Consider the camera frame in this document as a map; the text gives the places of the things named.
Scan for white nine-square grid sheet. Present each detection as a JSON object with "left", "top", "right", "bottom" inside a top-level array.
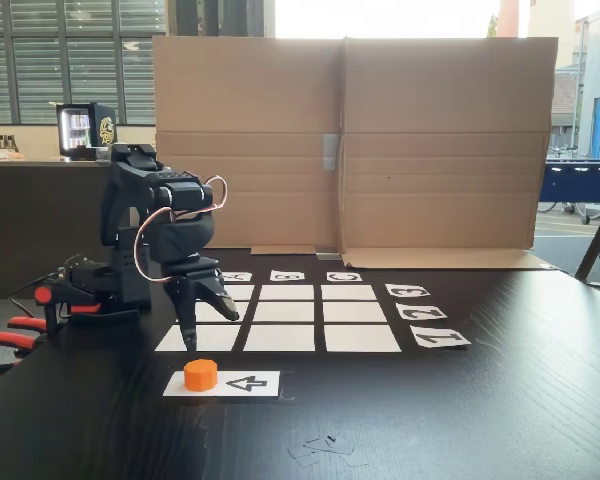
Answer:
[{"left": 153, "top": 283, "right": 404, "bottom": 354}]

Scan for black mini fridge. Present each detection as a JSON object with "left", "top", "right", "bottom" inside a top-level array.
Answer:
[{"left": 55, "top": 102, "right": 117, "bottom": 162}]

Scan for white arrow paper sheet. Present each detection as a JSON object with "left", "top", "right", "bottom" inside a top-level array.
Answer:
[{"left": 162, "top": 370, "right": 282, "bottom": 398}]

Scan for dark wooden stand leg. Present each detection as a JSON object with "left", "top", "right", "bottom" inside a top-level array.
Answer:
[{"left": 574, "top": 174, "right": 600, "bottom": 291}]

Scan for large brown cardboard box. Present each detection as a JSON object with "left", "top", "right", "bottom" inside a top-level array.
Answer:
[{"left": 151, "top": 34, "right": 560, "bottom": 271}]

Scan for paper sheet number 2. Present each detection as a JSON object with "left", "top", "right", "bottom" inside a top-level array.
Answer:
[{"left": 395, "top": 302, "right": 449, "bottom": 321}]

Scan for clear tape scraps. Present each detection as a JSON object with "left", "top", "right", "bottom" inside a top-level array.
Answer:
[{"left": 287, "top": 434, "right": 371, "bottom": 469}]

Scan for paper sheet number 3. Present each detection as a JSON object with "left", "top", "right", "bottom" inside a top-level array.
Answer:
[{"left": 384, "top": 283, "right": 431, "bottom": 298}]

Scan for dark wooden counter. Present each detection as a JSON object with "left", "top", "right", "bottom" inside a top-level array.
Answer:
[{"left": 0, "top": 159, "right": 131, "bottom": 300}]

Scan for round orange token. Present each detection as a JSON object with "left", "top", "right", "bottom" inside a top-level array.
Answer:
[{"left": 183, "top": 357, "right": 219, "bottom": 393}]

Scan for orange black table clamp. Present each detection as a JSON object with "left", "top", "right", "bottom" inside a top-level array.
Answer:
[
  {"left": 0, "top": 314, "right": 51, "bottom": 376},
  {"left": 33, "top": 279, "right": 141, "bottom": 346}
]

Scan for red white servo cable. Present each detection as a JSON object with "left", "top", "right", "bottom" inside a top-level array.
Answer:
[{"left": 133, "top": 173, "right": 229, "bottom": 286}]

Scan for black power cable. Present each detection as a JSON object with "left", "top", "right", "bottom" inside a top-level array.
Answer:
[{"left": 9, "top": 272, "right": 66, "bottom": 321}]

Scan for paper sheet number 1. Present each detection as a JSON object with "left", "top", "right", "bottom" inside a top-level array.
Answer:
[{"left": 409, "top": 328, "right": 472, "bottom": 349}]

